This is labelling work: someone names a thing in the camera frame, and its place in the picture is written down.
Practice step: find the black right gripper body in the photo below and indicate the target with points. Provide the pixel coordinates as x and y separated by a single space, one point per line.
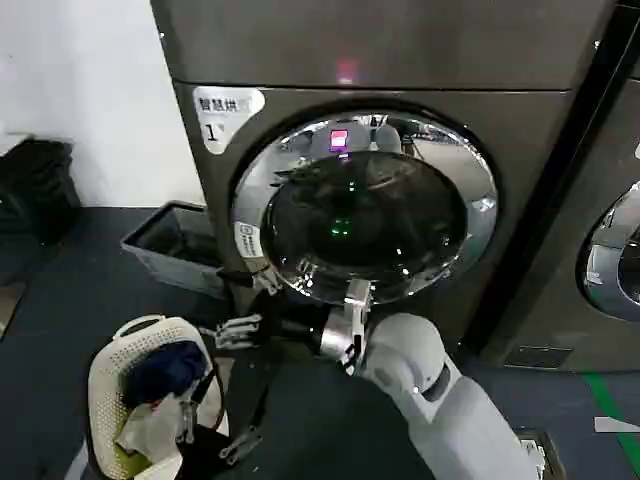
297 325

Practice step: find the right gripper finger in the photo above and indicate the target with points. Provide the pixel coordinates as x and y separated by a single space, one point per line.
239 331
267 286

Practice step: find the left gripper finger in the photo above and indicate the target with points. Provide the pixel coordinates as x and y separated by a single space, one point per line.
246 440
188 417

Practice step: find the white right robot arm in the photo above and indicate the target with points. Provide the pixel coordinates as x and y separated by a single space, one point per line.
450 415

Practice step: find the white garment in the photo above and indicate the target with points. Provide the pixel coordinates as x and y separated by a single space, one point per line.
152 422

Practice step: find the small white door sticker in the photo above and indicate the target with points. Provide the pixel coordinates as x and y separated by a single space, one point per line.
248 240

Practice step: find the dark blue garment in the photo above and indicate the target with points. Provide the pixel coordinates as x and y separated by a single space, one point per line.
165 370

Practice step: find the yellow-green garment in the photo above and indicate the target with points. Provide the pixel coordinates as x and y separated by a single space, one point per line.
130 455

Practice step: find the black robot torso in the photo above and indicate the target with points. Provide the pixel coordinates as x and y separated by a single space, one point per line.
325 430

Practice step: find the white perforated laundry basket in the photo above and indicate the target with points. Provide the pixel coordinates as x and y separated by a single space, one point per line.
107 390

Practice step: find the grey plastic bin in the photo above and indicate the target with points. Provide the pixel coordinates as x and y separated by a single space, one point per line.
165 255

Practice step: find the round glass dryer door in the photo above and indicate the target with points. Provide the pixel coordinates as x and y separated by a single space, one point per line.
612 260
370 215

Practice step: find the white number label sticker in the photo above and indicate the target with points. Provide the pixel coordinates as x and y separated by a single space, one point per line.
220 117

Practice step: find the black stacked bags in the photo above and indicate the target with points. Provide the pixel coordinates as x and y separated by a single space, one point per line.
35 195

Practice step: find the grey dryer with number label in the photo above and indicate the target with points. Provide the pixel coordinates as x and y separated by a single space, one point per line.
410 60

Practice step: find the grey dryer without label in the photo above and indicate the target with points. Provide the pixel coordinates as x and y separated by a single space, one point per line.
590 150

